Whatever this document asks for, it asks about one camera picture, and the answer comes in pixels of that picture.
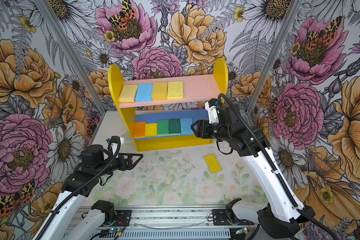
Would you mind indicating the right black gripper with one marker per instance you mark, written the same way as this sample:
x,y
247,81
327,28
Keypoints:
x,y
201,128

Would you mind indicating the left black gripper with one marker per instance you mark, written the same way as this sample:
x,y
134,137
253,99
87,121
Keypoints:
x,y
122,159

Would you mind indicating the light blue sponge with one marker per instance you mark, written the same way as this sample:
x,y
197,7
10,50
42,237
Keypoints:
x,y
186,126

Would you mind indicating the dark green sponge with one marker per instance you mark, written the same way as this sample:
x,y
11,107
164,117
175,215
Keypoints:
x,y
174,127

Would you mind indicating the orange sponge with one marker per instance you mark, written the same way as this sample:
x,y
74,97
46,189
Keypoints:
x,y
139,130

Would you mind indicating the small yellow sponge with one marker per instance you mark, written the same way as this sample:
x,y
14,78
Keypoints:
x,y
212,163

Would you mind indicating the light green sponge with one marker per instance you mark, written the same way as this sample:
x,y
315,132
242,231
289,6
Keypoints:
x,y
163,128

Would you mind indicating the bright yellow sponge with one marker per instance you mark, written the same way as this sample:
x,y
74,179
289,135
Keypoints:
x,y
151,130

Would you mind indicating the yellow porous sponge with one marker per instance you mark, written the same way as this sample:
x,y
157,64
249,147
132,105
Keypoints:
x,y
175,90

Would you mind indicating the golden yellow sponge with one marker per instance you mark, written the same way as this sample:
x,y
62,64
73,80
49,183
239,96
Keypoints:
x,y
159,92

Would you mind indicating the blue porous sponge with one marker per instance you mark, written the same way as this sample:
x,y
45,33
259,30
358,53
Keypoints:
x,y
144,93

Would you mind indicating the pale yellow sponge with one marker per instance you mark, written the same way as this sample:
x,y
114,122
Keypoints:
x,y
128,94

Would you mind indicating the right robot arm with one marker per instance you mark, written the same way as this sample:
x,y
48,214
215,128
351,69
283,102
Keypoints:
x,y
257,153

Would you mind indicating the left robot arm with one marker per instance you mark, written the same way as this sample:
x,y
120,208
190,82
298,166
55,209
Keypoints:
x,y
75,190

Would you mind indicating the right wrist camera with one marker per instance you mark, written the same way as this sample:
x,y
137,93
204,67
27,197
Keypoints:
x,y
211,107

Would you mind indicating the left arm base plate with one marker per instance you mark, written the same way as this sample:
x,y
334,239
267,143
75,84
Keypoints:
x,y
118,218

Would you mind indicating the aluminium front rail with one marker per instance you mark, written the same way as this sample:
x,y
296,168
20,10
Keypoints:
x,y
147,217

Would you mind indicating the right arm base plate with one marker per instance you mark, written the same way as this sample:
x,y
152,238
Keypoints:
x,y
224,217

